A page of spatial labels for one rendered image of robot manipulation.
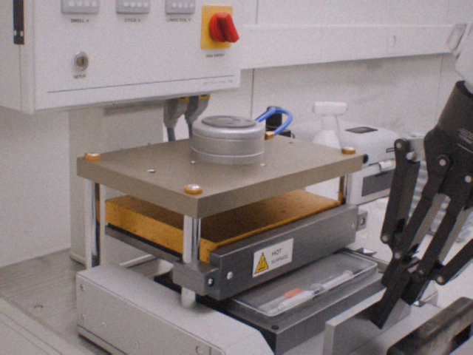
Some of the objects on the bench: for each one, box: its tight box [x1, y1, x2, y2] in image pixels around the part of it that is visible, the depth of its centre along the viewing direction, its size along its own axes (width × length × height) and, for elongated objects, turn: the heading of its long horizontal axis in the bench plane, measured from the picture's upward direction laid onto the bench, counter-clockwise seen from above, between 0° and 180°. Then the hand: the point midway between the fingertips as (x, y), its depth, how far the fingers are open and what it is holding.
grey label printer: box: [290, 119, 400, 206], centre depth 174 cm, size 25×20×17 cm
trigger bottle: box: [305, 101, 349, 200], centre depth 160 cm, size 9×8×25 cm
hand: (397, 293), depth 62 cm, fingers closed, pressing on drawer
